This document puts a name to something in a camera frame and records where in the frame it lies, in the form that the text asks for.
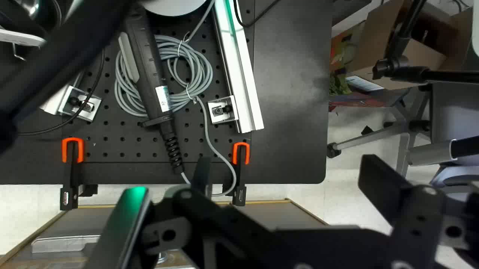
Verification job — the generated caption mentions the grey coiled cable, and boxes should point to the grey coiled cable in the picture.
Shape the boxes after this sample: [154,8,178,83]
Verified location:
[112,0,240,198]

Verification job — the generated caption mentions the open brown cardboard box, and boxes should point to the open brown cardboard box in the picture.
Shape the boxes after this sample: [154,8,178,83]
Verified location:
[349,0,476,92]

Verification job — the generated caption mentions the wooden toy kitchen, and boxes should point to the wooden toy kitchen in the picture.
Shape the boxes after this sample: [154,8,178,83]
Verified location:
[0,198,328,269]

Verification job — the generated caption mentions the long aluminium extrusion rail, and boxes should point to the long aluminium extrusion rail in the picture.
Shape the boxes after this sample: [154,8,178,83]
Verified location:
[211,0,266,135]

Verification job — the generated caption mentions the silver corner bracket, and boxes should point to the silver corner bracket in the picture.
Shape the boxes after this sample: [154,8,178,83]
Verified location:
[207,96,240,126]

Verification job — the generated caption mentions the black ribbed handle device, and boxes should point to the black ribbed handle device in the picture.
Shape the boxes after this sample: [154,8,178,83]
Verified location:
[117,5,195,181]

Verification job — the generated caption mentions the orange black bar clamp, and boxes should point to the orange black bar clamp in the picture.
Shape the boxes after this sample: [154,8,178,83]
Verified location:
[229,141,253,208]
[58,137,99,213]

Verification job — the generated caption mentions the short aluminium rail with bracket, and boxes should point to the short aluminium rail with bracket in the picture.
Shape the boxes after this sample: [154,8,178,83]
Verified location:
[39,84,105,125]

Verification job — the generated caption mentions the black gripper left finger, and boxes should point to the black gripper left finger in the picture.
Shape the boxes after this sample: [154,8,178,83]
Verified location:
[84,186,222,269]

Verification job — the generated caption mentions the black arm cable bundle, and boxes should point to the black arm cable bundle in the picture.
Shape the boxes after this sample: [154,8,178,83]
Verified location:
[0,0,139,156]

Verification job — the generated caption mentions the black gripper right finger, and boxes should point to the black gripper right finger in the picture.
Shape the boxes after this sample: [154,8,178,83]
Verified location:
[358,154,479,269]

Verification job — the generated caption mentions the grey office chair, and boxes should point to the grey office chair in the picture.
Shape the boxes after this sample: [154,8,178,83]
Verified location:
[326,81,479,174]

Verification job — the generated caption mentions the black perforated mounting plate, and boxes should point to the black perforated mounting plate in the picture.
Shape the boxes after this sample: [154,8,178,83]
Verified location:
[0,20,256,186]

